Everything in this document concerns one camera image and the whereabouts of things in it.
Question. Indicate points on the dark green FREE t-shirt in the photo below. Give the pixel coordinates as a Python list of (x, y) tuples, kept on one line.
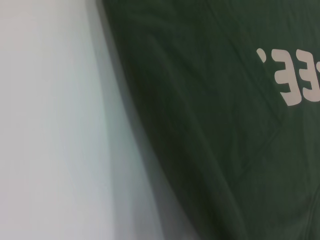
[(212, 125)]

